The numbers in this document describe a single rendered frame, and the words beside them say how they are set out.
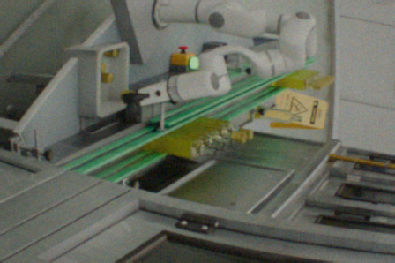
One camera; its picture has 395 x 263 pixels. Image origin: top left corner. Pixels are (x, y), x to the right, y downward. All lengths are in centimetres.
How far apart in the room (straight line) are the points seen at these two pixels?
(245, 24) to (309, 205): 63
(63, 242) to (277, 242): 33
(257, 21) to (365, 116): 612
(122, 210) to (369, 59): 699
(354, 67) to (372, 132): 94
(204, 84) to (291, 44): 30
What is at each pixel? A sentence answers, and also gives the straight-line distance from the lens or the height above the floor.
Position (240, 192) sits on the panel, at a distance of 197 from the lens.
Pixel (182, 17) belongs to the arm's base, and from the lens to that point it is 212.
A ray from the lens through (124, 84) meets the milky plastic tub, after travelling 200.
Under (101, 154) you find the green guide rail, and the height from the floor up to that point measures 91.
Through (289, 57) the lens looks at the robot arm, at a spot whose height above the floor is 136.
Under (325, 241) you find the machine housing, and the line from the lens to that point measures 89.
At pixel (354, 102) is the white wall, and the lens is 799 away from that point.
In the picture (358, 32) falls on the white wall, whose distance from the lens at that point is 781.
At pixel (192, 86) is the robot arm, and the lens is 173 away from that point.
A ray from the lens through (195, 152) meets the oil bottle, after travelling 196.
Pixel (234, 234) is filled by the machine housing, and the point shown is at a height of 161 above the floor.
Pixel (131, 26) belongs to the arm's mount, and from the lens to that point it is 204.
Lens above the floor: 194
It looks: 26 degrees down
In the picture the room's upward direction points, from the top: 100 degrees clockwise
